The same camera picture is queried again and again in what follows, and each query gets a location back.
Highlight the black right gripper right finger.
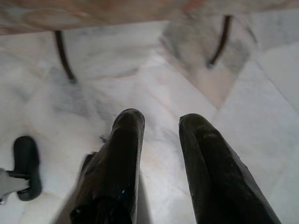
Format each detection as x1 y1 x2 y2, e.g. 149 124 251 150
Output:
178 113 282 224

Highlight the pink marble table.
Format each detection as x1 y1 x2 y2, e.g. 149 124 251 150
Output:
0 0 299 35

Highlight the black robot right foot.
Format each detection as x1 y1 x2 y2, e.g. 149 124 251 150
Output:
13 136 42 201

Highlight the black table leg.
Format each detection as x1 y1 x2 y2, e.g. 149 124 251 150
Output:
208 15 232 68
54 30 77 84

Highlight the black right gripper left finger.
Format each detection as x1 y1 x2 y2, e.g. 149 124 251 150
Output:
70 108 145 224

